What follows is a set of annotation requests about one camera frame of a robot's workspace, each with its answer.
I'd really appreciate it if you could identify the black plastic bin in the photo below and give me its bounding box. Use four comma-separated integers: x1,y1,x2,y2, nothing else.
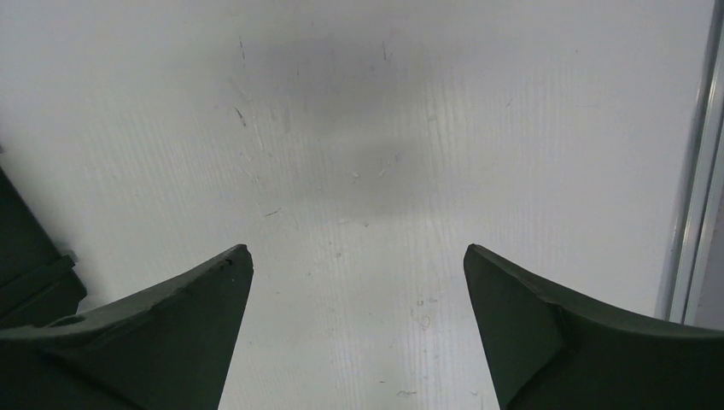
1,173,87,329

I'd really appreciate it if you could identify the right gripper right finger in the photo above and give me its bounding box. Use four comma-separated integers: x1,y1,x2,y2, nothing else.
464,244,723,409

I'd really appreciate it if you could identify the aluminium table edge rail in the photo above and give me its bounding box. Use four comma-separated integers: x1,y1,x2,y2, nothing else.
657,1,723,325

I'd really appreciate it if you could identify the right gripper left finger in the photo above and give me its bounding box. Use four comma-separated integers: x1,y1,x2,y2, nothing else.
1,244,254,409

